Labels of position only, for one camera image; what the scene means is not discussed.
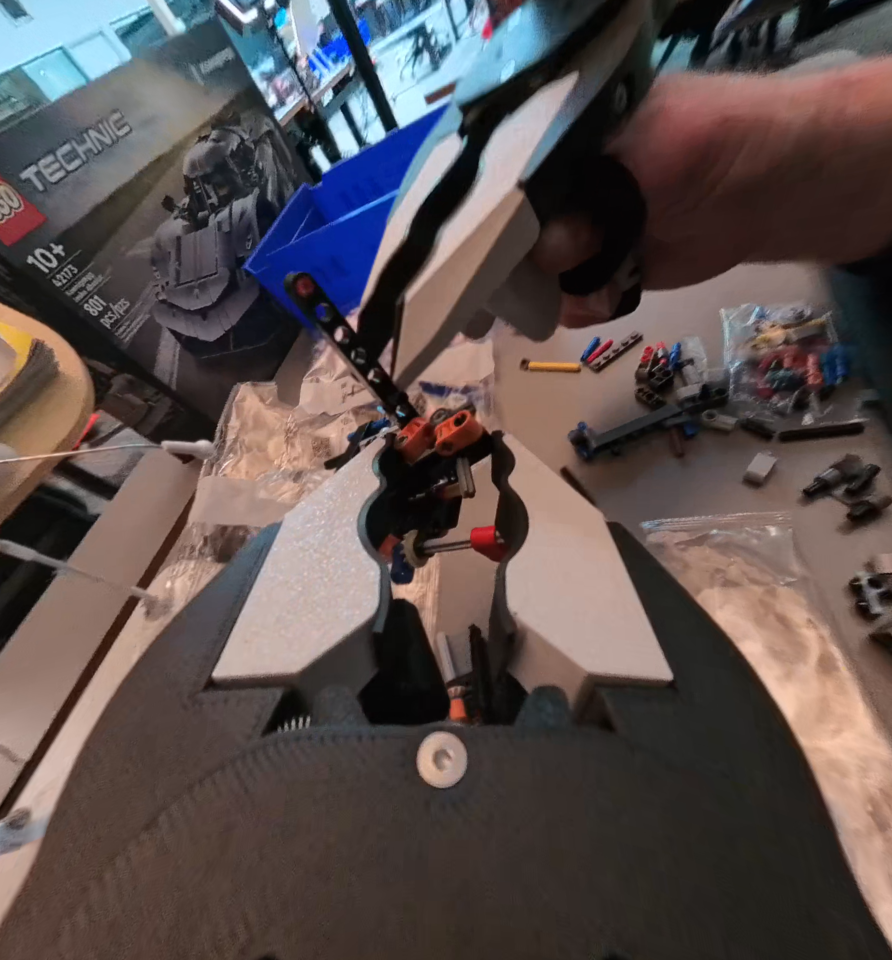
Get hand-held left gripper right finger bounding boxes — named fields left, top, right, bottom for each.
left=487, top=431, right=675, bottom=726

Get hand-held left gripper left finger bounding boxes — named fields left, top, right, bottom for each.
left=212, top=446, right=453, bottom=726

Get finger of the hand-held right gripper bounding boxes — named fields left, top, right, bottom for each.
left=359, top=73, right=580, bottom=389
left=359, top=111, right=492, bottom=346

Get long black lego beam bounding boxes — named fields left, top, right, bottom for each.
left=284, top=270, right=422, bottom=430

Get person's right forearm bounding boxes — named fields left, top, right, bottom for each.
left=813, top=48, right=892, bottom=391

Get dark grey lego plate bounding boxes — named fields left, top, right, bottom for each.
left=587, top=330, right=644, bottom=374

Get grey lego beam blue pins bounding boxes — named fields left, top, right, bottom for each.
left=568, top=403, right=739, bottom=460

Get grey black lego pieces cluster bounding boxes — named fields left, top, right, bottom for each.
left=632, top=336, right=732, bottom=410

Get black lego pins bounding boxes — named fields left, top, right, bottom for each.
left=800, top=452, right=892, bottom=524

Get dark lego set box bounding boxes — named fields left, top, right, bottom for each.
left=0, top=33, right=323, bottom=444

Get grey black lego connectors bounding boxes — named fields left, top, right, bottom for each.
left=847, top=551, right=892, bottom=665

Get blue plastic bin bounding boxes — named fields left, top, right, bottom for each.
left=243, top=105, right=454, bottom=335

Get clear bag white strip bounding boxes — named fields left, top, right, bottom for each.
left=213, top=337, right=495, bottom=519

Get empty clear zip bag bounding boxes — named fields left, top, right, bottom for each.
left=641, top=510, right=892, bottom=939

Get small bag red blue parts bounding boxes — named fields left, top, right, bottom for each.
left=719, top=300, right=870, bottom=417

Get grey cable white plug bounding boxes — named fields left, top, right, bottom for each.
left=0, top=438, right=216, bottom=470

